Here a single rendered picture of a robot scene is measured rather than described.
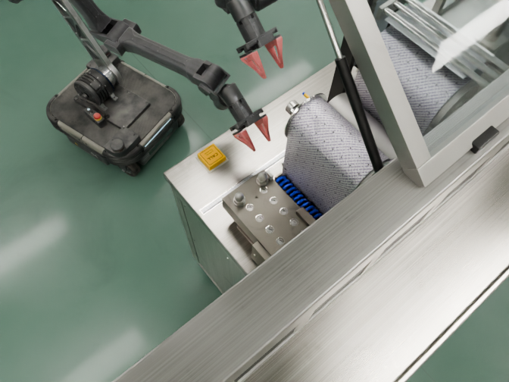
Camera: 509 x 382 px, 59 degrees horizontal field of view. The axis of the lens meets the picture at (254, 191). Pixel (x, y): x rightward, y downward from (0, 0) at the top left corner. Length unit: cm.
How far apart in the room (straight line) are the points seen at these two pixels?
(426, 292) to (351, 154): 39
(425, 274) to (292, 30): 258
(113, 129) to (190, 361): 203
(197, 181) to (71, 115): 127
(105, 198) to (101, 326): 68
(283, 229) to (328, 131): 33
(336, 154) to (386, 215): 48
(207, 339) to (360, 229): 24
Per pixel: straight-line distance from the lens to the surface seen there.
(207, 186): 148
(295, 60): 306
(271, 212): 129
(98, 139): 248
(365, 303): 81
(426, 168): 65
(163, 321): 228
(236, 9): 118
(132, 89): 264
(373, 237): 61
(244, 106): 134
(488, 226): 94
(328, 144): 110
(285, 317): 56
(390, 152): 120
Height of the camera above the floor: 220
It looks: 63 degrees down
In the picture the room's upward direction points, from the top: 2 degrees clockwise
